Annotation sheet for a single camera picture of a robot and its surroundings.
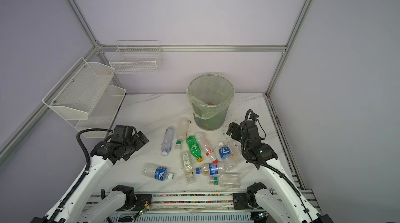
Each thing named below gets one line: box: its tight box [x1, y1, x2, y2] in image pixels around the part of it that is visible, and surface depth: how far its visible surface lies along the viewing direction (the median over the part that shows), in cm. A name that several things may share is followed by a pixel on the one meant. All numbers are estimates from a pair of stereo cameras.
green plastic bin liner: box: [186, 73, 235, 120], surface depth 92 cm
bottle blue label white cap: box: [218, 141, 234, 171], surface depth 87 cm
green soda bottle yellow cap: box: [185, 135, 204, 163], surface depth 88 cm
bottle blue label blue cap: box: [195, 163, 226, 177], surface depth 82 cm
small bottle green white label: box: [180, 150, 195, 184], surface depth 82 cm
